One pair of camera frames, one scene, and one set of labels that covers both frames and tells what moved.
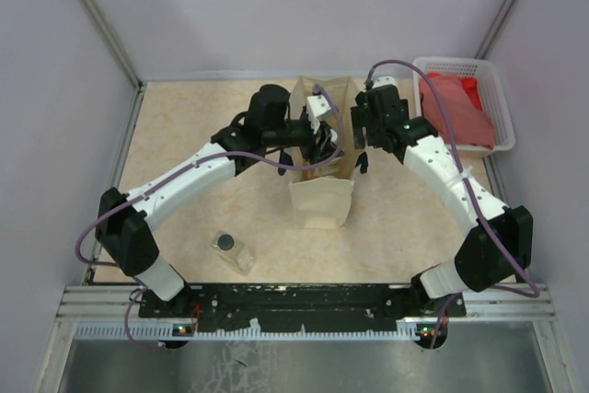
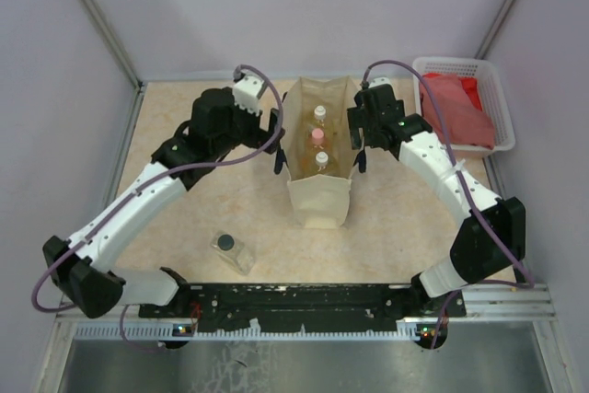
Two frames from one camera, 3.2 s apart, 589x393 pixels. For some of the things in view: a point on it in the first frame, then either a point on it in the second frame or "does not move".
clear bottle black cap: [236, 256] does not move
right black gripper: [361, 117] does not move
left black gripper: [314, 153] -> [260, 137]
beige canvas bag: [321, 195] does not move
